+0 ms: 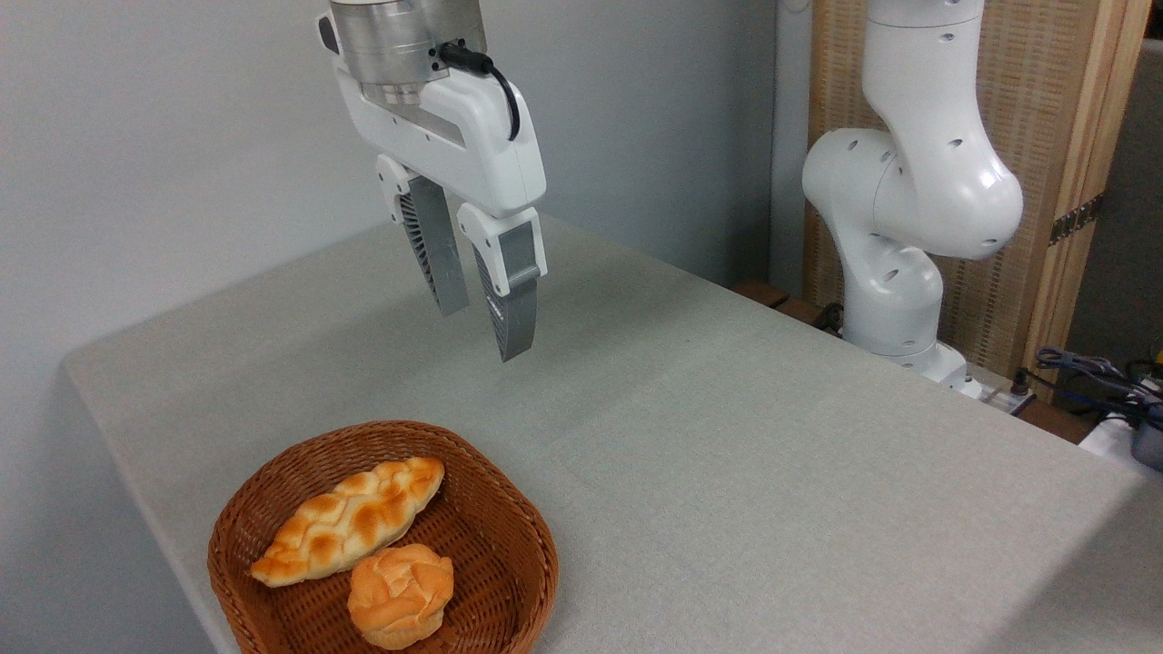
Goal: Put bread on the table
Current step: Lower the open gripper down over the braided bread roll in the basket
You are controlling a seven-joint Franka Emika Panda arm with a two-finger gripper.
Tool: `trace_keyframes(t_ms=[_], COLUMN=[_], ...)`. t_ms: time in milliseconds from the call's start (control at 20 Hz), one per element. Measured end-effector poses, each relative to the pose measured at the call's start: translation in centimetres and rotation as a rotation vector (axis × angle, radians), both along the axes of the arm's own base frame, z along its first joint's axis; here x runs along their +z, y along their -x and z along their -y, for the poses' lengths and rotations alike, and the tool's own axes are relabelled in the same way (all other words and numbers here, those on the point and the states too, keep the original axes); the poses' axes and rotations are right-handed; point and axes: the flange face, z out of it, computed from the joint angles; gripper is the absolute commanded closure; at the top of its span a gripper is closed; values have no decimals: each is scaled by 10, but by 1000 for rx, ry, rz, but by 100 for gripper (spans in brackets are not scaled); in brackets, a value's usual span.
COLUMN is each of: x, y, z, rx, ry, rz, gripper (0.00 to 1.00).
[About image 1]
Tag metal screen hinge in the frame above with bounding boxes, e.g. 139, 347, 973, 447
1049, 193, 1105, 246

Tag brown wicker basket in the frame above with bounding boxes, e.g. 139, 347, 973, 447
207, 420, 560, 654

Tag white robot base connector box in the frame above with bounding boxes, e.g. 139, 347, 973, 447
963, 363, 1037, 416

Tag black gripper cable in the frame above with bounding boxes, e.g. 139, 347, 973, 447
439, 43, 522, 143

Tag long braided bread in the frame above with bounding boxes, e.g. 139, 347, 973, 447
250, 456, 446, 589

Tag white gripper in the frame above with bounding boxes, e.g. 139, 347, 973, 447
317, 14, 550, 363

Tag round bread roll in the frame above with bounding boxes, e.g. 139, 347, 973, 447
348, 543, 455, 651

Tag blue grey cable bundle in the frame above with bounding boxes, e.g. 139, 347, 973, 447
1022, 347, 1163, 428

